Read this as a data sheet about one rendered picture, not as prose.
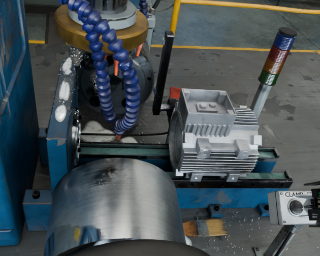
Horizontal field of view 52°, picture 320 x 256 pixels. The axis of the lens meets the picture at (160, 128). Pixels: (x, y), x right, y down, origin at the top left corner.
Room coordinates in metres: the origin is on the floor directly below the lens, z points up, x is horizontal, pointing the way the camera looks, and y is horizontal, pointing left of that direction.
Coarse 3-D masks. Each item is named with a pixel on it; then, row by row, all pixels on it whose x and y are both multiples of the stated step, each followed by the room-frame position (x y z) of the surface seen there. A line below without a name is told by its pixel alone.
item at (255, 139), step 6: (168, 138) 0.73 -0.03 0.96; (186, 138) 0.60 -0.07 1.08; (192, 138) 0.60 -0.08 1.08; (252, 138) 0.65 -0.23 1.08; (258, 138) 0.65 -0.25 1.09; (252, 144) 0.64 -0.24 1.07; (258, 144) 0.64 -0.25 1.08; (174, 174) 0.60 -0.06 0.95; (180, 174) 0.59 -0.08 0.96; (240, 174) 0.64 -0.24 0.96
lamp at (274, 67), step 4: (268, 60) 1.03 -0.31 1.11; (272, 60) 1.02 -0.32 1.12; (264, 64) 1.05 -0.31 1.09; (268, 64) 1.03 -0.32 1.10; (272, 64) 1.02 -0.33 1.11; (276, 64) 1.02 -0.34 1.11; (280, 64) 1.02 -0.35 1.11; (264, 68) 1.04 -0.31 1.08; (268, 68) 1.03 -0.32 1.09; (272, 68) 1.02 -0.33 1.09; (276, 68) 1.02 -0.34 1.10; (280, 68) 1.02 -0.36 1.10; (268, 72) 1.02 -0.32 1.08; (272, 72) 1.02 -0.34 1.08; (276, 72) 1.02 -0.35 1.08
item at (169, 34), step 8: (168, 32) 0.79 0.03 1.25; (168, 40) 0.77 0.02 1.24; (168, 48) 0.77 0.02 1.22; (168, 56) 0.77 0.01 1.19; (160, 64) 0.79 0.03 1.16; (168, 64) 0.77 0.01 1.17; (160, 72) 0.77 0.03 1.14; (160, 80) 0.77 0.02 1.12; (160, 88) 0.77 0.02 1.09; (160, 96) 0.77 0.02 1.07; (160, 104) 0.77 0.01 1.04
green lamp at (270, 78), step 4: (264, 72) 1.03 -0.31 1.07; (260, 76) 1.04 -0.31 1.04; (264, 76) 1.03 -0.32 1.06; (268, 76) 1.02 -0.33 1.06; (272, 76) 1.02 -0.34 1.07; (276, 76) 1.02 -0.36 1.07; (264, 80) 1.02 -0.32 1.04; (268, 80) 1.02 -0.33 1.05; (272, 80) 1.02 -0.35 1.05; (276, 80) 1.04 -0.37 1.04; (272, 84) 1.02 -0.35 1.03
